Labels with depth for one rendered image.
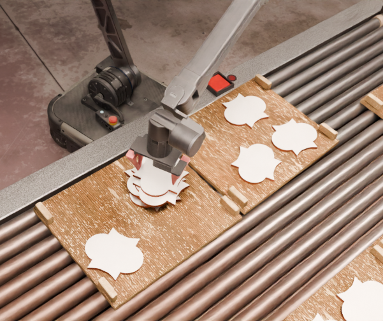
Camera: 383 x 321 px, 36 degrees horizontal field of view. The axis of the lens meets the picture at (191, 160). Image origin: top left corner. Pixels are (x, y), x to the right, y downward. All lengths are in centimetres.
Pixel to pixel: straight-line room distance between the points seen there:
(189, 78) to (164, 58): 207
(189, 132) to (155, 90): 157
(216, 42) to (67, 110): 147
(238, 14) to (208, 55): 12
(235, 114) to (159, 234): 48
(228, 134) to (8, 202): 64
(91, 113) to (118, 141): 103
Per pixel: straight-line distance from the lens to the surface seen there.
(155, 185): 149
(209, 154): 165
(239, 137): 171
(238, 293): 143
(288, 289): 147
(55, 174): 162
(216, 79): 188
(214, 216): 152
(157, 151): 133
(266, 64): 200
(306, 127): 177
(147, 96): 279
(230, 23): 138
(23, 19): 366
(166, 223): 149
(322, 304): 145
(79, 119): 268
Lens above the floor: 218
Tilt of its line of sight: 50 degrees down
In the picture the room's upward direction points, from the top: 8 degrees clockwise
